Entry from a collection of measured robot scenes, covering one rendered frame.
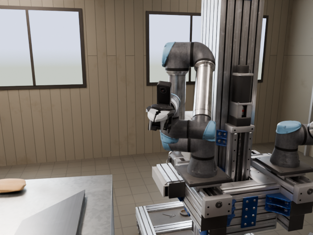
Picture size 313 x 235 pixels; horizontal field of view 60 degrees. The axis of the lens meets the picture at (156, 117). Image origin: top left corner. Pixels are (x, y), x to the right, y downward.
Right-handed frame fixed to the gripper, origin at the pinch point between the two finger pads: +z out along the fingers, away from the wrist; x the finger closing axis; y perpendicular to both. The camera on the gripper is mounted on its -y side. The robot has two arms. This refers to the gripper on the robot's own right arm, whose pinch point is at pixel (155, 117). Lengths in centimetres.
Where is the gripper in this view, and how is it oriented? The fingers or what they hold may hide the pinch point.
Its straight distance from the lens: 78.8
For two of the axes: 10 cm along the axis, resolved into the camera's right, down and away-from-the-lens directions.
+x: -9.7, -1.6, 1.6
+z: -1.9, 2.4, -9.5
